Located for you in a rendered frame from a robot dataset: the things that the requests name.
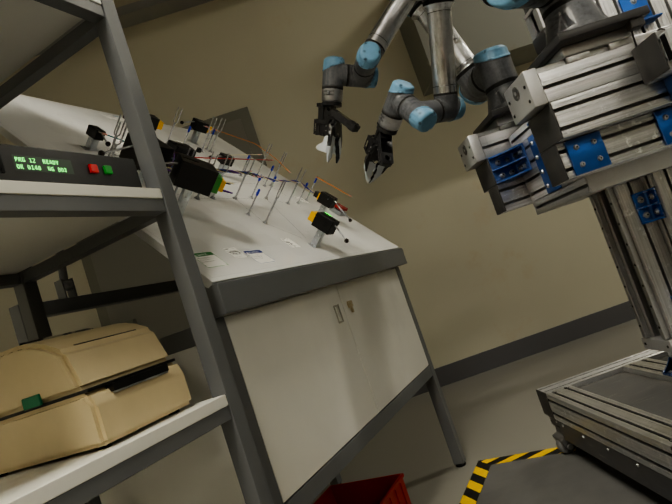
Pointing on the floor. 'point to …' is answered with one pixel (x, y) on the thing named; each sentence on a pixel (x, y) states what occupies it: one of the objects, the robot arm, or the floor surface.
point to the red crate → (368, 492)
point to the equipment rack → (46, 196)
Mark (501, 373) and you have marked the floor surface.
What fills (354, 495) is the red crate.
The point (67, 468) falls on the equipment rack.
